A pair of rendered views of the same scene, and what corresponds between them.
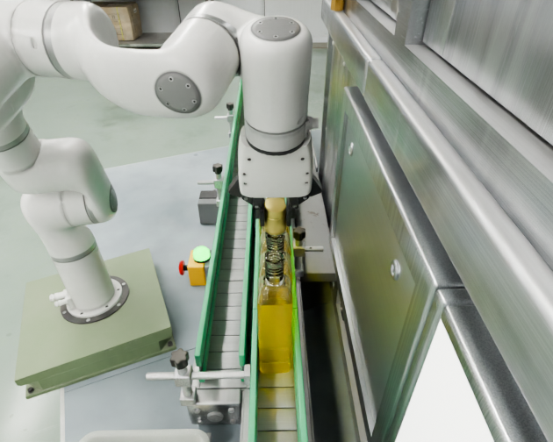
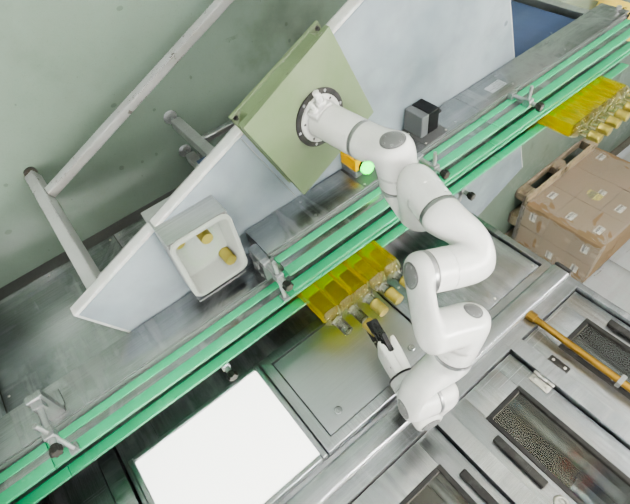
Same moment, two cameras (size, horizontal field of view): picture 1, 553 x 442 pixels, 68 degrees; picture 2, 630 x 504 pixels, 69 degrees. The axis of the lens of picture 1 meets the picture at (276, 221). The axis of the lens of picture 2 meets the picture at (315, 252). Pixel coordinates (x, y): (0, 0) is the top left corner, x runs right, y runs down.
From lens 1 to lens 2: 114 cm
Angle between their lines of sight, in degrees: 54
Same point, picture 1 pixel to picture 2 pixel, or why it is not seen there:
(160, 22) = not seen: outside the picture
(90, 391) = (246, 154)
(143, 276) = not seen: hidden behind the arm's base
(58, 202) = (393, 181)
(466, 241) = (339, 472)
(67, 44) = (440, 372)
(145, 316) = (309, 170)
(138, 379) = (262, 176)
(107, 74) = (413, 396)
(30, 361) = (259, 123)
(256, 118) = not seen: hidden behind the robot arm
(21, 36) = (450, 356)
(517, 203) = (347, 486)
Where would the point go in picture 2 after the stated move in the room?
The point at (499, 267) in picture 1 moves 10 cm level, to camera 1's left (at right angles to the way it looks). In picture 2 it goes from (330, 487) to (326, 477)
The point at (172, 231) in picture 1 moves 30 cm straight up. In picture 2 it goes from (397, 88) to (475, 128)
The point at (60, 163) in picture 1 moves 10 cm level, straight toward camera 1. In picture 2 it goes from (415, 226) to (386, 262)
